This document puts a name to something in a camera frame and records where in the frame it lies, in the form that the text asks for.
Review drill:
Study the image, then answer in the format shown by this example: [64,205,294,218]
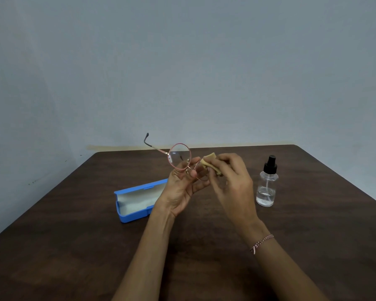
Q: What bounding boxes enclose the person's left hand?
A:
[156,157,211,217]

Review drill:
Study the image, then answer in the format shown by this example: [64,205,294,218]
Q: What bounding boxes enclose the person's right hand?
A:
[205,153,260,236]

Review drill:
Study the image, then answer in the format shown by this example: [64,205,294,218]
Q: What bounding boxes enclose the pink round-framed eyeglasses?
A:
[144,133,211,181]

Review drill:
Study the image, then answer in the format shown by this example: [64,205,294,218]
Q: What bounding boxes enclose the beige cleaning cloth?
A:
[201,153,223,176]

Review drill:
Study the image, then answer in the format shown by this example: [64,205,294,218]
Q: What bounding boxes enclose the person's right forearm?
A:
[242,220,329,301]

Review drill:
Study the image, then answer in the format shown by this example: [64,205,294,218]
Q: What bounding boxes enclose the person's left forearm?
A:
[112,205,176,301]

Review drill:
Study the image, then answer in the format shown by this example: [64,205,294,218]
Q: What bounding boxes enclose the clear spray bottle black cap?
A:
[256,155,279,207]

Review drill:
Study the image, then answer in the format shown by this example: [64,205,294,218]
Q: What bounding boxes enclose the blue eyeglasses case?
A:
[114,179,169,223]

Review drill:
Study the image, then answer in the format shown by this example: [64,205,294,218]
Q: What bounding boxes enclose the pink braided bracelet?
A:
[250,234,274,255]

